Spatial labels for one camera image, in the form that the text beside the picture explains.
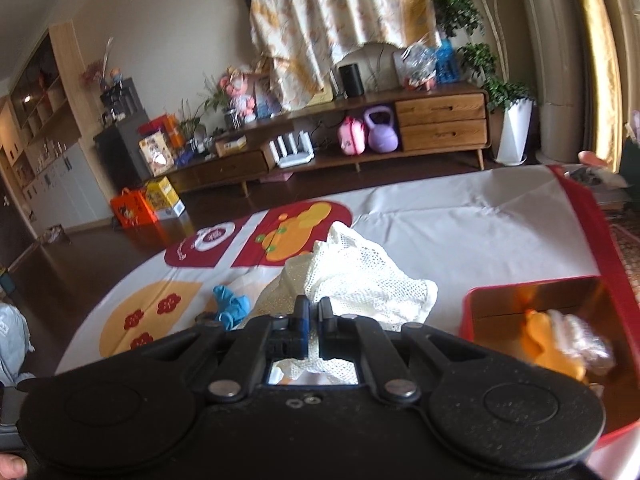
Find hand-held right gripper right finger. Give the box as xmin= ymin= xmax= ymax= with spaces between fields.
xmin=318 ymin=296 xmax=482 ymax=405

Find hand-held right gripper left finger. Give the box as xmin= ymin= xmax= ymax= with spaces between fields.
xmin=147 ymin=294 xmax=312 ymax=405

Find cream mesh cloth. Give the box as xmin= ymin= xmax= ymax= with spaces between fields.
xmin=255 ymin=221 xmax=439 ymax=386

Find blue cloth piece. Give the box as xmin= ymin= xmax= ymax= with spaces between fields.
xmin=212 ymin=285 xmax=251 ymax=332

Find orange plush toy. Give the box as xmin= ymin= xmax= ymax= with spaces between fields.
xmin=522 ymin=309 xmax=590 ymax=382

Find clear plastic bag of clips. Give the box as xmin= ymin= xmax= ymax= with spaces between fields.
xmin=547 ymin=309 xmax=616 ymax=376

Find red tin box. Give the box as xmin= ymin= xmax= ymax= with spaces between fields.
xmin=461 ymin=276 xmax=640 ymax=453

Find person's left hand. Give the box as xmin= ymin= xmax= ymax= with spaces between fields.
xmin=0 ymin=454 xmax=29 ymax=480

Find white plastic bag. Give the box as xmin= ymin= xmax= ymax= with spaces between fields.
xmin=0 ymin=302 xmax=36 ymax=386

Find white router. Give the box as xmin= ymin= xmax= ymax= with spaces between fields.
xmin=268 ymin=130 xmax=316 ymax=168

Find printed white red tablecloth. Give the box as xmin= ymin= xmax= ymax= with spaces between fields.
xmin=52 ymin=164 xmax=640 ymax=480

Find yellow carton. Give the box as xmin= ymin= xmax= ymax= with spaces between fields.
xmin=145 ymin=176 xmax=185 ymax=221

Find pink toy bag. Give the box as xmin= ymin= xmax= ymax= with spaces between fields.
xmin=338 ymin=116 xmax=370 ymax=156

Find small cardboard box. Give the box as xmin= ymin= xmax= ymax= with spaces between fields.
xmin=215 ymin=135 xmax=248 ymax=157

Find purple kettlebell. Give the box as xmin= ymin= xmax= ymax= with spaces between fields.
xmin=362 ymin=106 xmax=399 ymax=153

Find orange gift box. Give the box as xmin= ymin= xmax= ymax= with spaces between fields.
xmin=110 ymin=188 xmax=157 ymax=231

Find printed white carton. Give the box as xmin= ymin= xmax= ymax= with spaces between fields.
xmin=139 ymin=130 xmax=177 ymax=178

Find small green potted plant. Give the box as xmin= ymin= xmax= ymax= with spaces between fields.
xmin=177 ymin=102 xmax=206 ymax=153

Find pink plush doll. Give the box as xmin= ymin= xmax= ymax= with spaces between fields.
xmin=220 ymin=66 xmax=257 ymax=123

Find wooden tv stand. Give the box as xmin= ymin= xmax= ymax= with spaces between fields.
xmin=165 ymin=82 xmax=493 ymax=196

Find potted orchid plant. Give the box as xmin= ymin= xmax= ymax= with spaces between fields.
xmin=202 ymin=75 xmax=232 ymax=128

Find red gift box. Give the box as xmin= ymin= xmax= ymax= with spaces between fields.
xmin=137 ymin=115 xmax=183 ymax=148

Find black cylinder speaker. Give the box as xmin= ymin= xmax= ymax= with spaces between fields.
xmin=339 ymin=63 xmax=365 ymax=97

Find black mini fridge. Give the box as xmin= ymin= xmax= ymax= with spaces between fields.
xmin=93 ymin=110 xmax=151 ymax=192

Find wooden shelf cabinet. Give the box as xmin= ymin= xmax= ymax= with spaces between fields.
xmin=0 ymin=20 xmax=113 ymax=256

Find beige shell cushion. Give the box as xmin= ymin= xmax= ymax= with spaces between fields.
xmin=335 ymin=42 xmax=401 ymax=93

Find potted tree in white pot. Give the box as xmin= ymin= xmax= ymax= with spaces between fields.
xmin=432 ymin=0 xmax=536 ymax=167

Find clear bag of toys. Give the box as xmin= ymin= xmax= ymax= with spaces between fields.
xmin=400 ymin=40 xmax=441 ymax=92

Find black coffee machine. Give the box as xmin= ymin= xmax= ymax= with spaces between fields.
xmin=100 ymin=77 xmax=141 ymax=128

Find stack of books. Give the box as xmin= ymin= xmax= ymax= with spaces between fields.
xmin=570 ymin=165 xmax=631 ymax=192

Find floral cover sheet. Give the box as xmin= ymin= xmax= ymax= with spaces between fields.
xmin=248 ymin=0 xmax=441 ymax=111

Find doll bouquet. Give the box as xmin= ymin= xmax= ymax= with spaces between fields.
xmin=80 ymin=37 xmax=126 ymax=96

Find dark green brush holder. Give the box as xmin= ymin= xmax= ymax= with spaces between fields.
xmin=620 ymin=137 xmax=640 ymax=181

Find beige standing air conditioner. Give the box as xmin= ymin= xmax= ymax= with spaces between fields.
xmin=515 ymin=0 xmax=608 ymax=163

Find yellow curtain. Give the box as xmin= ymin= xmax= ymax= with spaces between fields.
xmin=570 ymin=0 xmax=626 ymax=171

